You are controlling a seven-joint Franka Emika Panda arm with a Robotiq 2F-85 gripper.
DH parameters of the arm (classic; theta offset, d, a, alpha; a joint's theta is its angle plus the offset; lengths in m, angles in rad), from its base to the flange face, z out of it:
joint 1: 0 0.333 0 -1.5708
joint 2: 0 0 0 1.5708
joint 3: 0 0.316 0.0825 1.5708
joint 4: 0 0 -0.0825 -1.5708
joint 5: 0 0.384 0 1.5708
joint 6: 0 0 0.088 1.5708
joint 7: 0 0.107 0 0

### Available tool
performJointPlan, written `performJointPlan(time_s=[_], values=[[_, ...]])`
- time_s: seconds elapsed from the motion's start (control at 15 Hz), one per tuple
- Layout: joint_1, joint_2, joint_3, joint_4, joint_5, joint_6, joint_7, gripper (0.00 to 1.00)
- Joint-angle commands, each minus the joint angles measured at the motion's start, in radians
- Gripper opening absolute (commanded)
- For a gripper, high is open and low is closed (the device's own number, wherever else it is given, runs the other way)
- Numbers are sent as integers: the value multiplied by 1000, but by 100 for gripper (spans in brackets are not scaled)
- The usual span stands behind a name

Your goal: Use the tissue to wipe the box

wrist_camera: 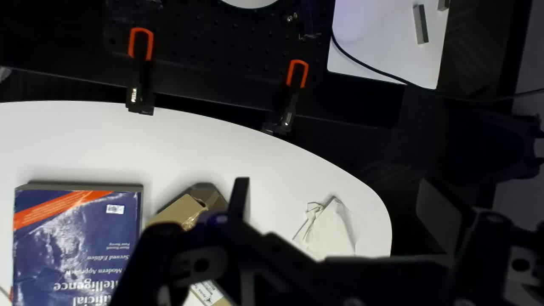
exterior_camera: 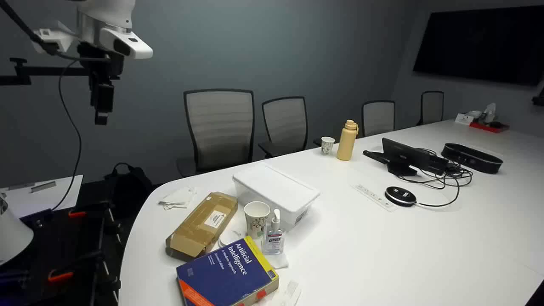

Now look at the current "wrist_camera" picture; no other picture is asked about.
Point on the white tissue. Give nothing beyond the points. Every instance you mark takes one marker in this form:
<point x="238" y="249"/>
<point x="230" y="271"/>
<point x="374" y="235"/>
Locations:
<point x="325" y="232"/>

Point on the brown cardboard box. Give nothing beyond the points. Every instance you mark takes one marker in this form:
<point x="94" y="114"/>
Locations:
<point x="187" y="210"/>

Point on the orange black clamp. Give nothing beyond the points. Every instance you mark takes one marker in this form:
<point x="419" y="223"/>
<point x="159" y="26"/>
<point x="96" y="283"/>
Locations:
<point x="140" y="51"/>
<point x="283" y="114"/>

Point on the white paper sheet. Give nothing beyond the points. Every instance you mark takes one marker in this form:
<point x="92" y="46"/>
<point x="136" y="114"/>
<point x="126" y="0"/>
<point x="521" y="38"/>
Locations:
<point x="390" y="41"/>

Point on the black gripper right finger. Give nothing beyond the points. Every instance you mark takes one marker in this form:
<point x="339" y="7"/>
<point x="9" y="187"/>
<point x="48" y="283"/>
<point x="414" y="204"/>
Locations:
<point x="442" y="213"/>

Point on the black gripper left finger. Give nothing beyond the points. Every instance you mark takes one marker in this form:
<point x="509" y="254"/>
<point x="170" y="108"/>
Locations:
<point x="238" y="198"/>

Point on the blue orange textbook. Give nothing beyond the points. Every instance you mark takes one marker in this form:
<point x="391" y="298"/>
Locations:
<point x="72" y="242"/>

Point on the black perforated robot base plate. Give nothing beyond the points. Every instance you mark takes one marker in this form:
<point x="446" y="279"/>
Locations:
<point x="250" y="57"/>

